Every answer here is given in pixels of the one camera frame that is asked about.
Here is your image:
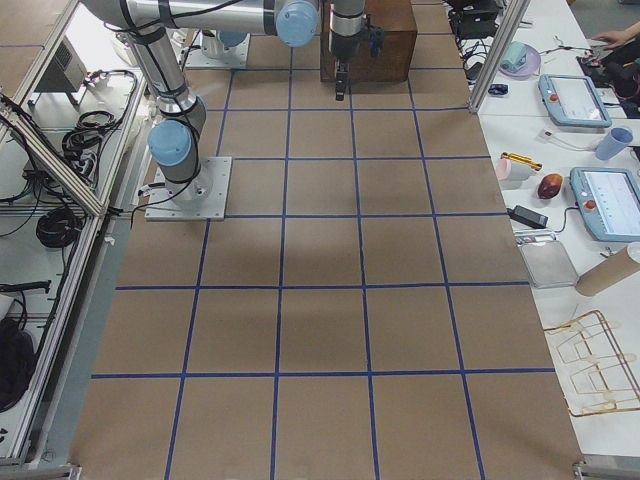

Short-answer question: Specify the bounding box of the cardboard tube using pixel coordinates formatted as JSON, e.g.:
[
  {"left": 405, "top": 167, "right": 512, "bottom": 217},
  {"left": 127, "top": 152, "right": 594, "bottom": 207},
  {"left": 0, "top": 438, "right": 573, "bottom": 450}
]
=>
[{"left": 575, "top": 242, "right": 639, "bottom": 297}]

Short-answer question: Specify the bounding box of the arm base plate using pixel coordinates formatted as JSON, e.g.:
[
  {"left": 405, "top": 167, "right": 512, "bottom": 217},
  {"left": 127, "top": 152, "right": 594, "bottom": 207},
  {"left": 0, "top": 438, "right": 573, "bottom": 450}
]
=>
[
  {"left": 185, "top": 30, "right": 250, "bottom": 70},
  {"left": 144, "top": 156, "right": 233, "bottom": 221}
]

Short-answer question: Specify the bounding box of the metal tray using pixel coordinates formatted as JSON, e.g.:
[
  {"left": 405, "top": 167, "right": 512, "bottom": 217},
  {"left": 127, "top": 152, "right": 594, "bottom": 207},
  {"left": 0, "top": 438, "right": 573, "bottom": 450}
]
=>
[{"left": 519, "top": 241, "right": 578, "bottom": 289}]

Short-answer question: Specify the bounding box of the wire rack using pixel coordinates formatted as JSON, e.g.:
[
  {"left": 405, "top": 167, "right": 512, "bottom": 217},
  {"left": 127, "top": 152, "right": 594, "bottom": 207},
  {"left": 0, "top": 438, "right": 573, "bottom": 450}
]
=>
[{"left": 544, "top": 310, "right": 639, "bottom": 418}]

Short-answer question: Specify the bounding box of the light blue cup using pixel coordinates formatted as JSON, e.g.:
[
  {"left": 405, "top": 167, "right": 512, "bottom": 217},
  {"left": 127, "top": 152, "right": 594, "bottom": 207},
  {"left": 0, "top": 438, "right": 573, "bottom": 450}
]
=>
[{"left": 595, "top": 126, "right": 634, "bottom": 161}]

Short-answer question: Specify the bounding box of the upper teach pendant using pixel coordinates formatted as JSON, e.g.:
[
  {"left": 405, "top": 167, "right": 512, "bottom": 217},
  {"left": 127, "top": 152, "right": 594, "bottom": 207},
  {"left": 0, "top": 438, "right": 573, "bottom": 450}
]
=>
[{"left": 538, "top": 74, "right": 612, "bottom": 128}]

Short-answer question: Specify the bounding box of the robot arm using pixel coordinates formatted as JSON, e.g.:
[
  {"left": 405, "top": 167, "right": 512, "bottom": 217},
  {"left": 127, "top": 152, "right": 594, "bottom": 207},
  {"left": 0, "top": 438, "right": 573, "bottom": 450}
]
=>
[
  {"left": 328, "top": 0, "right": 369, "bottom": 101},
  {"left": 84, "top": 1, "right": 319, "bottom": 206}
]

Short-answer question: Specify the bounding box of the pink cup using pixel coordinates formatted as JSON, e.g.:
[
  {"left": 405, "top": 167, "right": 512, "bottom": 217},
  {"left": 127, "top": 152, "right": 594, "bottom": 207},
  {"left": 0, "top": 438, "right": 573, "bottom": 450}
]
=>
[{"left": 496, "top": 158, "right": 535, "bottom": 182}]

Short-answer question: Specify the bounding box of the lower teach pendant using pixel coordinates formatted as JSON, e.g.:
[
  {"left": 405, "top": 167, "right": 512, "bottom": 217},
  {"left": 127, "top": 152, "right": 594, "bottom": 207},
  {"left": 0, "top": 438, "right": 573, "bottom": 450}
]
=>
[{"left": 569, "top": 167, "right": 639, "bottom": 243}]

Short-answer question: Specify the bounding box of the dark wooden drawer cabinet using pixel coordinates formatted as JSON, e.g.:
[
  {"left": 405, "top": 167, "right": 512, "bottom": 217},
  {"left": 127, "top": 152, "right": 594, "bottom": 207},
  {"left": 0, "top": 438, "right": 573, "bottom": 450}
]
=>
[{"left": 349, "top": 0, "right": 417, "bottom": 83}]

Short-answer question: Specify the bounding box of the grey control box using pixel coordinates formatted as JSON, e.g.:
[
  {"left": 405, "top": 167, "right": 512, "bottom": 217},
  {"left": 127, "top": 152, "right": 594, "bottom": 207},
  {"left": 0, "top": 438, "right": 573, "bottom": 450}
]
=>
[{"left": 34, "top": 36, "right": 88, "bottom": 106}]

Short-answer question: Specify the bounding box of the gold metal cylinder tool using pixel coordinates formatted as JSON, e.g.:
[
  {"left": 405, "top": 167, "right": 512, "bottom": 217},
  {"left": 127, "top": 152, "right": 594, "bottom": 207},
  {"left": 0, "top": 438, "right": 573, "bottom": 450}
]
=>
[{"left": 501, "top": 152, "right": 542, "bottom": 171}]

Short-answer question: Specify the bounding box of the small blue black device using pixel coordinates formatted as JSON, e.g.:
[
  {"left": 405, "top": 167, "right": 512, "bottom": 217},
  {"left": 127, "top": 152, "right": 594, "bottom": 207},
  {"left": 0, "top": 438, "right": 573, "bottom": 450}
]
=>
[{"left": 488, "top": 83, "right": 509, "bottom": 97}]

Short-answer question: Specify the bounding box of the purple bowl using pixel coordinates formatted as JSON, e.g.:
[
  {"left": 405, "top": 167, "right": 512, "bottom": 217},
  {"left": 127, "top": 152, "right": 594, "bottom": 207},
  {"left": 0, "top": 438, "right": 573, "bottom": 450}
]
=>
[{"left": 499, "top": 41, "right": 541, "bottom": 79}]

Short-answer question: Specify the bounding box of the teach pendant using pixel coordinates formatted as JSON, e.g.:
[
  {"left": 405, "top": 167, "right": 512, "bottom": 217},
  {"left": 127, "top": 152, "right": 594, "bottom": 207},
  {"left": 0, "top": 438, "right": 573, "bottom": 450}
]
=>
[
  {"left": 569, "top": 167, "right": 639, "bottom": 243},
  {"left": 538, "top": 74, "right": 612, "bottom": 128}
]

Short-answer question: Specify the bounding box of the black power brick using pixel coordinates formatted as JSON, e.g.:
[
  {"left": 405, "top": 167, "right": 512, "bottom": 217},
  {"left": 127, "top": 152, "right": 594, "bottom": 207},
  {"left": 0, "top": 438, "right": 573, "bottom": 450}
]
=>
[{"left": 507, "top": 205, "right": 548, "bottom": 229}]

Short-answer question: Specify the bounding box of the aluminium frame post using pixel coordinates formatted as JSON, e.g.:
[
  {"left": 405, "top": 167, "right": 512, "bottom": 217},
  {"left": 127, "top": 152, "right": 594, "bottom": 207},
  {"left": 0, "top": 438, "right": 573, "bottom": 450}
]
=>
[{"left": 468, "top": 0, "right": 530, "bottom": 114}]

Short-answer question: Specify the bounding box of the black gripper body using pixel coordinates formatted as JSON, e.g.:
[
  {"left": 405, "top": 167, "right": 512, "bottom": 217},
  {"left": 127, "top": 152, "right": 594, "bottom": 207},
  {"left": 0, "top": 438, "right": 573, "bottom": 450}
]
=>
[{"left": 329, "top": 13, "right": 361, "bottom": 62}]

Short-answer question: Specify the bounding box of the person hand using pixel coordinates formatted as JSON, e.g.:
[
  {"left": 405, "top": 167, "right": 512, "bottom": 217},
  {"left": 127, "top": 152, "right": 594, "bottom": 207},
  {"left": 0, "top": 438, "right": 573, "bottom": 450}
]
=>
[{"left": 591, "top": 30, "right": 634, "bottom": 50}]

